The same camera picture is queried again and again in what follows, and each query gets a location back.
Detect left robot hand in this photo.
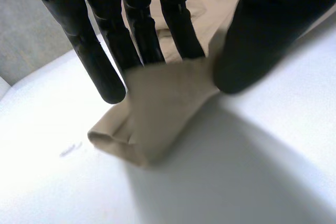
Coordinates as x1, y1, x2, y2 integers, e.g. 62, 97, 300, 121
7, 0, 336, 105

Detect beige shorts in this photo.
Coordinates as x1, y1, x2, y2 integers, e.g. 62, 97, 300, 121
87, 0, 244, 167

